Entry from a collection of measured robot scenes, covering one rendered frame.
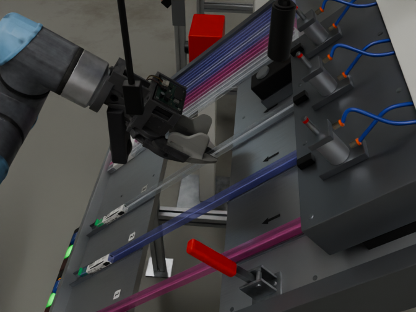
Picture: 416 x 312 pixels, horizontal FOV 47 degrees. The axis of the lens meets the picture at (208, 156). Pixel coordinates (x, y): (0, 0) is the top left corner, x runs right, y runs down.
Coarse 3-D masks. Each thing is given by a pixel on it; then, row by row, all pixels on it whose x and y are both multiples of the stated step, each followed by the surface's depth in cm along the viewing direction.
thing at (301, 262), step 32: (320, 0) 84; (256, 96) 80; (288, 96) 72; (288, 128) 67; (256, 160) 68; (256, 192) 63; (288, 192) 59; (256, 224) 59; (256, 256) 56; (288, 256) 52; (320, 256) 49; (352, 256) 46; (224, 288) 56; (288, 288) 49
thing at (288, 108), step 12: (288, 108) 69; (264, 120) 71; (276, 120) 70; (240, 132) 74; (252, 132) 72; (228, 144) 74; (216, 156) 76; (192, 168) 79; (168, 180) 81; (144, 192) 85; (156, 192) 84; (132, 204) 86
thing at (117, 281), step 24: (120, 168) 104; (144, 168) 95; (120, 192) 96; (144, 216) 82; (96, 240) 90; (120, 240) 83; (120, 264) 78; (72, 288) 85; (96, 288) 79; (120, 288) 73
